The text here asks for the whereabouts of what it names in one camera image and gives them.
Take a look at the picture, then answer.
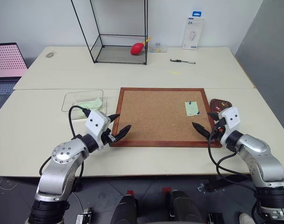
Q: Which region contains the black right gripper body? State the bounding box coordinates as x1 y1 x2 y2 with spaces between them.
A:
210 117 228 141

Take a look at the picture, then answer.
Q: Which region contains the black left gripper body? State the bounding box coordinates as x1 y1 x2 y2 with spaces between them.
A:
100 127 116 147

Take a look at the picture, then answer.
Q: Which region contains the pale green loose note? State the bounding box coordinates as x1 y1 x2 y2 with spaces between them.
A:
72 101 96 118
85 97 103 109

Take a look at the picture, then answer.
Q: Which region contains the pale green paper note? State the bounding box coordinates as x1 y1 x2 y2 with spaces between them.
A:
185 101 201 117

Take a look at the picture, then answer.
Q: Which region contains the wood-framed cork board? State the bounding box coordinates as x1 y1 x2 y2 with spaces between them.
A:
108 87 223 148

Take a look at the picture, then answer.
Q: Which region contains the brown pin dish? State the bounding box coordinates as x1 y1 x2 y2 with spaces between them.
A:
209 98 233 115

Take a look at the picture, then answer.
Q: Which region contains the clear plastic tray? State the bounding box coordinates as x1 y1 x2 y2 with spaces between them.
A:
61 90 108 121

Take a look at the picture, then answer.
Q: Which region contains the black pen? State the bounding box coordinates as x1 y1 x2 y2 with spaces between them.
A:
169 58 197 65

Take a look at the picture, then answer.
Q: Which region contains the red rubber air blower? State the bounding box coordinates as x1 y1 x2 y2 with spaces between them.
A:
129 37 152 56

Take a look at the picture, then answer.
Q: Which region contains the dark rounded shape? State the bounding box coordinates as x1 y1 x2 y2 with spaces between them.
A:
110 195 140 224
166 190 205 224

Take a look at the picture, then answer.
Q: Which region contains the black labelled floor box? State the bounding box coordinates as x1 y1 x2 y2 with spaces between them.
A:
76 207 94 224

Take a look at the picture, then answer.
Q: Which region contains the small clear plastic box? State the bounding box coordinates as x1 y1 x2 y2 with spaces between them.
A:
149 42 169 54

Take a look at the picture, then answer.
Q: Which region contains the white charger retail box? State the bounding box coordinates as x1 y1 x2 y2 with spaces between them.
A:
181 10 206 50

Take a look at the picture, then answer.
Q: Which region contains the white shoe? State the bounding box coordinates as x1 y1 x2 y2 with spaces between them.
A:
239 212 253 224

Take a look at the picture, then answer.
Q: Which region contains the laptop with pink screen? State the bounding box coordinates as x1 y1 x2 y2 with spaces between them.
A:
0 42 29 111

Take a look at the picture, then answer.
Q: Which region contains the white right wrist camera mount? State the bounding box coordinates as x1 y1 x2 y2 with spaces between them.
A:
220 106 241 146

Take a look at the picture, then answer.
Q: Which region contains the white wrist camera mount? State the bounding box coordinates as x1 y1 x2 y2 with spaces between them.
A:
85 110 111 150
220 106 241 146

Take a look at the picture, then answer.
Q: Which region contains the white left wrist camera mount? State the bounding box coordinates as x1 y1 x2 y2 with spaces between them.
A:
85 110 111 150

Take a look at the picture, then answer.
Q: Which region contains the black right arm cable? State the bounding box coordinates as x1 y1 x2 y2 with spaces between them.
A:
207 130 262 224

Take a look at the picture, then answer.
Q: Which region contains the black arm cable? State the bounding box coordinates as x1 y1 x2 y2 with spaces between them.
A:
207 130 262 224
39 105 91 192

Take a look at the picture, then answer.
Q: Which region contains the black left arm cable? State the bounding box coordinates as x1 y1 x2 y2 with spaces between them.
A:
39 105 91 192

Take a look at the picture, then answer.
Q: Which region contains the black wire frame glass case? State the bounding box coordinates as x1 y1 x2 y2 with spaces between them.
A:
71 0 149 66

